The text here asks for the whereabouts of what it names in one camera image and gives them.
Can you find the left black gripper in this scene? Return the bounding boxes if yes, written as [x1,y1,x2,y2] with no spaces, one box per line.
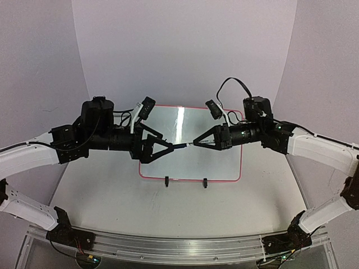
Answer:
[88,122,175,165]

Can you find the dark blue marker cap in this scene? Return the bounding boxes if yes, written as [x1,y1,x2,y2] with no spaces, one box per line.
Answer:
[173,143,187,149]

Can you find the pink framed whiteboard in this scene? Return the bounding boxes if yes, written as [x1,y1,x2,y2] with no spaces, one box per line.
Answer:
[139,105,242,183]

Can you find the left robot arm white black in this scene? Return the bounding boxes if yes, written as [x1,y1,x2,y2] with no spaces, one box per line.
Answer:
[1,96,174,251]

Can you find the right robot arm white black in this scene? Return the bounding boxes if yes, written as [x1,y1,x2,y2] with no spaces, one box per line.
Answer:
[193,96,358,254]

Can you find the left base circuit board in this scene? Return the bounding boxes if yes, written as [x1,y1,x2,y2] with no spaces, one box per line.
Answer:
[75,252,101,265]

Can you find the base circuit board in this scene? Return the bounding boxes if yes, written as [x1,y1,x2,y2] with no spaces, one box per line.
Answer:
[259,249,298,266]
[75,252,101,265]

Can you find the right base circuit board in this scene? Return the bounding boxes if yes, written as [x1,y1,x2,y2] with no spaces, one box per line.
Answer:
[259,249,298,266]

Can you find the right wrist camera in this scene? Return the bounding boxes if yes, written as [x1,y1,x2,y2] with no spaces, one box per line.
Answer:
[205,100,231,127]

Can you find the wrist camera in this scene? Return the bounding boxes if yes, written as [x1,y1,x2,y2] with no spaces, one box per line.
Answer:
[130,96,156,134]
[205,100,231,127]

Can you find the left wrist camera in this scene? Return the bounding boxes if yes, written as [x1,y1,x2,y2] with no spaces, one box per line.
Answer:
[130,96,156,134]

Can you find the right camera black cable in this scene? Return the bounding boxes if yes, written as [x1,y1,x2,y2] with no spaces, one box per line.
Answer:
[215,77,252,104]

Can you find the aluminium front rail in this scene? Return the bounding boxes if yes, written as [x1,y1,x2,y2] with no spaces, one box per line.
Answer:
[15,226,337,268]

